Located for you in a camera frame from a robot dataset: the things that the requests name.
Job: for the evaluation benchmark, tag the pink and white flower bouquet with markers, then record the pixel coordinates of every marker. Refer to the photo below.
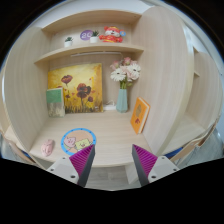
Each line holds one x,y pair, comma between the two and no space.
125,71

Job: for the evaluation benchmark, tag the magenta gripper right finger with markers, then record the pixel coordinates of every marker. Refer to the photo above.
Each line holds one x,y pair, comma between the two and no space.
149,167

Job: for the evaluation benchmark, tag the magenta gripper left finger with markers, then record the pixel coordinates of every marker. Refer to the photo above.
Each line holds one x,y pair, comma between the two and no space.
75,168

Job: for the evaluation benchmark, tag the wooden desk shelf unit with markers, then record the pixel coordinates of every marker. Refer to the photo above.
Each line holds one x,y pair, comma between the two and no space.
182,86

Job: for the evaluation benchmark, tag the small potted plant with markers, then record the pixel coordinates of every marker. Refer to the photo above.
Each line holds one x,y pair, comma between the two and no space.
68,41
95,36

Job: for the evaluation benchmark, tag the wooden chair right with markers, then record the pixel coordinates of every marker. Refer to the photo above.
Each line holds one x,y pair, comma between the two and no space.
181,153

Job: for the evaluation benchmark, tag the small potted plant left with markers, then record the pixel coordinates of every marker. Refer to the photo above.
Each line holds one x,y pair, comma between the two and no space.
68,41

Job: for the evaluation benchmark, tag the white power adapter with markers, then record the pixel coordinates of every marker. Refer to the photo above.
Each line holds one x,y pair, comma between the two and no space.
109,107

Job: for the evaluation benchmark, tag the purple round sign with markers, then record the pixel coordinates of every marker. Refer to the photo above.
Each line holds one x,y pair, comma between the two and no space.
86,35

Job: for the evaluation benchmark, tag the wooden chair left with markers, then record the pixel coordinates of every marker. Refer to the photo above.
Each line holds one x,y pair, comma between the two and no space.
11,149

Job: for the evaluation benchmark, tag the wooden chair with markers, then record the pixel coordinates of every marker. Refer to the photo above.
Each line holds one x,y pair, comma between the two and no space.
181,153
11,149

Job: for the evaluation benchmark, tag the small potted plant right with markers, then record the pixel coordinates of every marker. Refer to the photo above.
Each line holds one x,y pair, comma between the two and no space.
95,36

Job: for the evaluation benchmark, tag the teal vase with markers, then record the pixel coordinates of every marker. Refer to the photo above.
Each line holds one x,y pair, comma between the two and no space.
122,105

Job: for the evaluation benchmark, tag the round cartoon mouse pad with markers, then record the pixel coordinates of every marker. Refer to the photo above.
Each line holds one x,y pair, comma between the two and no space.
76,140

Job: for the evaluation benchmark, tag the poppy flower painting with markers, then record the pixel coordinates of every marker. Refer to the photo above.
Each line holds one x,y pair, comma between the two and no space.
82,87

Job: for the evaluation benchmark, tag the orange book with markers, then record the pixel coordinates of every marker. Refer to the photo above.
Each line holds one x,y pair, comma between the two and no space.
139,115

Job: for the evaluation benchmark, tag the green and beige book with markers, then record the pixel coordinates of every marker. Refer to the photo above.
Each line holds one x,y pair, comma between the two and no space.
55,102

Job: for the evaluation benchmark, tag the red lucky cat figurine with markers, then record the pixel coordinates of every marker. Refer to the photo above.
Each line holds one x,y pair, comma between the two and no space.
112,35

